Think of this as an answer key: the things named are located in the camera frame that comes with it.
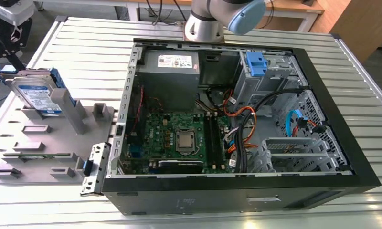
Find black PC case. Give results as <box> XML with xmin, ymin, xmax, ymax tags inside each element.
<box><xmin>100</xmin><ymin>37</ymin><xmax>382</xmax><ymax>217</ymax></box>

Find black cable bundle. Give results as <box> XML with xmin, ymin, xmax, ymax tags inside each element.
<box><xmin>235</xmin><ymin>87</ymin><xmax>307</xmax><ymax>174</ymax></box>

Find coloured power wire bundle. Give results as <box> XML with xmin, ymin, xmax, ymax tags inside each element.
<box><xmin>224</xmin><ymin>106</ymin><xmax>259</xmax><ymax>159</ymax></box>

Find green RAM stick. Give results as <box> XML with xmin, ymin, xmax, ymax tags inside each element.
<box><xmin>3</xmin><ymin>152</ymin><xmax>71</xmax><ymax>160</ymax></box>

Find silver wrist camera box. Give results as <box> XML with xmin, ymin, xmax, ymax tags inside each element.
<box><xmin>0</xmin><ymin>1</ymin><xmax>36</xmax><ymax>24</ymax></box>

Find grey parts rack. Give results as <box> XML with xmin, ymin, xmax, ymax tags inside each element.
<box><xmin>0</xmin><ymin>89</ymin><xmax>120</xmax><ymax>185</ymax></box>

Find hard disk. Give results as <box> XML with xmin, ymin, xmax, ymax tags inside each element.
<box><xmin>0</xmin><ymin>63</ymin><xmax>68</xmax><ymax>118</ymax></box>

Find blue data wire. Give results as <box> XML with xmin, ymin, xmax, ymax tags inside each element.
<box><xmin>286</xmin><ymin>108</ymin><xmax>307</xmax><ymax>138</ymax></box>

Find wooden cabinet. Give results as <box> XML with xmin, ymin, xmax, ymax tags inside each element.
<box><xmin>329</xmin><ymin>0</ymin><xmax>382</xmax><ymax>63</ymax></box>

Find silver optical drive cage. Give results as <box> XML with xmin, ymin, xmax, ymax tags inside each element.
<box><xmin>234</xmin><ymin>49</ymin><xmax>309</xmax><ymax>107</ymax></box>

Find blue drive bay latch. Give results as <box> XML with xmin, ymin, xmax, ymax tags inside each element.
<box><xmin>246</xmin><ymin>51</ymin><xmax>270</xmax><ymax>78</ymax></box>

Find grey power supply unit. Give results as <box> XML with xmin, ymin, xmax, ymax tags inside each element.
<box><xmin>136</xmin><ymin>50</ymin><xmax>202</xmax><ymax>113</ymax></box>

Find green motherboard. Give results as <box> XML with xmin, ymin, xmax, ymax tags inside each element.
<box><xmin>124</xmin><ymin>112</ymin><xmax>234</xmax><ymax>175</ymax></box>

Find black graphics card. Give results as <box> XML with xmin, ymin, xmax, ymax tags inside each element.
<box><xmin>148</xmin><ymin>159</ymin><xmax>204</xmax><ymax>174</ymax></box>

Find silver disk bay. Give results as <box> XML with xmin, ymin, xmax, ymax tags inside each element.
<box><xmin>250</xmin><ymin>137</ymin><xmax>351</xmax><ymax>174</ymax></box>

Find orange power wire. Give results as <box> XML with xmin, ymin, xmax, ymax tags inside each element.
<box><xmin>294</xmin><ymin>119</ymin><xmax>327</xmax><ymax>138</ymax></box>

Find silver CPU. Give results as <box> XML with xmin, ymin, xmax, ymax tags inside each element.
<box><xmin>178</xmin><ymin>133</ymin><xmax>195</xmax><ymax>148</ymax></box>

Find CPU socket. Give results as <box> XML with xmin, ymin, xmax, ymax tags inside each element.
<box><xmin>172</xmin><ymin>128</ymin><xmax>200</xmax><ymax>156</ymax></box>

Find metal expansion slot bracket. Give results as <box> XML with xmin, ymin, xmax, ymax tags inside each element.
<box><xmin>79</xmin><ymin>142</ymin><xmax>112</xmax><ymax>198</ymax></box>

